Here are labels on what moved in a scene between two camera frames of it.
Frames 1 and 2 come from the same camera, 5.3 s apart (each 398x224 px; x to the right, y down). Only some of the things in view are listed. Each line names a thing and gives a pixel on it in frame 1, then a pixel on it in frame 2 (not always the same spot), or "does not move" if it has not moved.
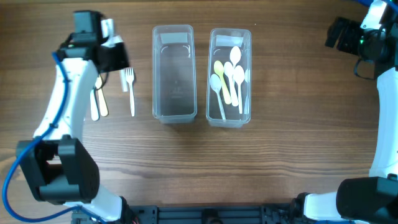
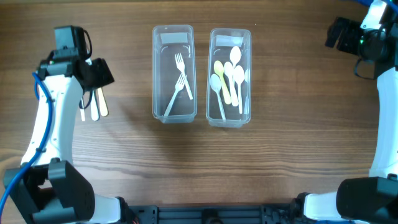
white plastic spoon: x=234 y=55 does not move
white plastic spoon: x=216 y=83 does not move
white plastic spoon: x=239 y=75 does not move
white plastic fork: x=129 y=73 to x=179 y=86
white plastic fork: x=124 y=84 to x=180 y=65
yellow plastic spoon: x=219 y=70 does not move
